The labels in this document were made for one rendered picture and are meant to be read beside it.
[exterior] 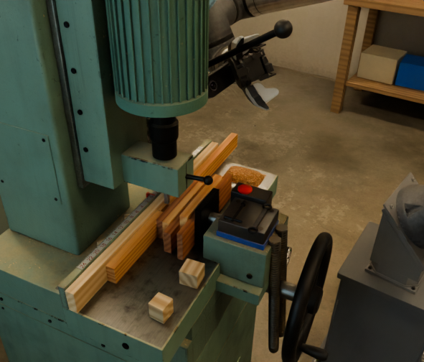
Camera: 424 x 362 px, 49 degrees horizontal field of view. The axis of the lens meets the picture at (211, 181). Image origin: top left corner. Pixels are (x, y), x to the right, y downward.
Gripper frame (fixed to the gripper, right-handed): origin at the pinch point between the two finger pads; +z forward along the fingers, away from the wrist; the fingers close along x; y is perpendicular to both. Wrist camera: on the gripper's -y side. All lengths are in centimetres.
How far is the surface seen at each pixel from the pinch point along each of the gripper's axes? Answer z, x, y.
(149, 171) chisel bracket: -1.9, 9.6, -26.5
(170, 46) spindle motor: 12.6, -12.3, -14.0
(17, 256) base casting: -16, 19, -64
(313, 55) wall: -315, 66, 133
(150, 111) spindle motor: 8.9, -3.4, -21.4
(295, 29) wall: -322, 40, 128
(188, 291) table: 13.6, 29.7, -29.0
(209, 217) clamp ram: 1.6, 23.1, -19.2
